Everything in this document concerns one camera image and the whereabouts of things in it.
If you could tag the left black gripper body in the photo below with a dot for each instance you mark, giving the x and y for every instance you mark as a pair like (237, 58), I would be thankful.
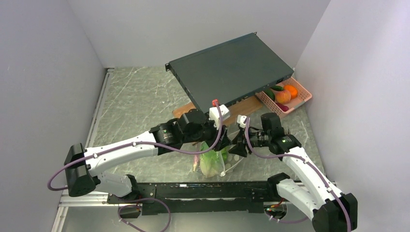
(209, 134)

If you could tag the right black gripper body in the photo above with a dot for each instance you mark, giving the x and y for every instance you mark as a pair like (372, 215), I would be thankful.
(257, 139)

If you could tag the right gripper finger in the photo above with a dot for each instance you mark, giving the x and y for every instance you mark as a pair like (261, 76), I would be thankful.
(240, 150)
(239, 138)

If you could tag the clear zip top bag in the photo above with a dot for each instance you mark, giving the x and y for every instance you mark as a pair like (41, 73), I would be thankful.
(231, 162)

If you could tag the green fake lettuce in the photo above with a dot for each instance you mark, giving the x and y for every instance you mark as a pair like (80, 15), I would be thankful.
(212, 163)

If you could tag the purple fake eggplant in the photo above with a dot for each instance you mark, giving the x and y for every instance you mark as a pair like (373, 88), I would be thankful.
(284, 108)

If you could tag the red orange fake peach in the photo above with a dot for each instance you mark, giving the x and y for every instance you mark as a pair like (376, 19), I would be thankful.
(283, 97)

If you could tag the orange fake fruit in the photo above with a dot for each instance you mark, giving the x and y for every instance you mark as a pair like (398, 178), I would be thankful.
(293, 91)

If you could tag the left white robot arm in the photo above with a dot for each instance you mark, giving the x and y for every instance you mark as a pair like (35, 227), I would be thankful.
(86, 168)

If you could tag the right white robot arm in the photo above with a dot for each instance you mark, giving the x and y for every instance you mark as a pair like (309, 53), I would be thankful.
(322, 202)

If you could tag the pale purple fake radish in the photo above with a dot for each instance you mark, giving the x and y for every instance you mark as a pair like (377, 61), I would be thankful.
(196, 163)

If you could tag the brown wooden board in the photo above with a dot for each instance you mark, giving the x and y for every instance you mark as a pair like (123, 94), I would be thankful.
(245, 107)

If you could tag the dark rack server chassis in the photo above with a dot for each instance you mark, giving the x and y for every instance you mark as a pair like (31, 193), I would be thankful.
(229, 72)

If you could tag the pink perforated plastic tray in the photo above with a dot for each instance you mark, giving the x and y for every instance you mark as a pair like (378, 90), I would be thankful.
(303, 96)

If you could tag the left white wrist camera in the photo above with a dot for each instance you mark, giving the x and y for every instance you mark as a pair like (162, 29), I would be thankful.
(218, 113)

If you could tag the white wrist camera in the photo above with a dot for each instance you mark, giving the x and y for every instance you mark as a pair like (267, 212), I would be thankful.
(241, 121)
(218, 113)

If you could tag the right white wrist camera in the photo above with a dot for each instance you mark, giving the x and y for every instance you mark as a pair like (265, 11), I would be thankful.
(241, 121)

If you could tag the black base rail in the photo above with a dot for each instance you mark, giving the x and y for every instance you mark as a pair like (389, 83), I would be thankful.
(198, 197)

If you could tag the aluminium frame rail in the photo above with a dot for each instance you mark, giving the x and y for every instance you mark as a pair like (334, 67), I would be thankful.
(93, 199)

